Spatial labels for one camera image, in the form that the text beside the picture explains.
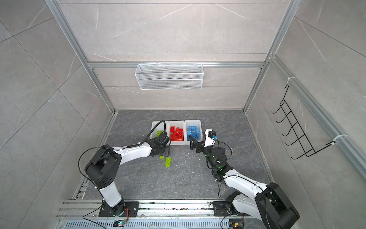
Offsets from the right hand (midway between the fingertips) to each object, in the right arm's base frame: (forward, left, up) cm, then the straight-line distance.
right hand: (196, 133), depth 78 cm
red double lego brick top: (+17, +16, -18) cm, 30 cm away
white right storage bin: (+21, +1, -17) cm, 27 cm away
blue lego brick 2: (+11, -2, -16) cm, 20 cm away
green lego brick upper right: (-7, +18, -22) cm, 30 cm away
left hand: (+2, +20, -19) cm, 28 cm away
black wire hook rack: (-13, -46, +9) cm, 49 cm away
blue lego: (+9, +5, -15) cm, 18 cm away
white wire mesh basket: (+44, +17, +9) cm, 48 cm away
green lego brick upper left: (-4, +22, -21) cm, 31 cm away
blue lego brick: (+19, +1, -21) cm, 28 cm away
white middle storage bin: (+22, +10, -19) cm, 31 cm away
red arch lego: (+10, +12, -17) cm, 23 cm away
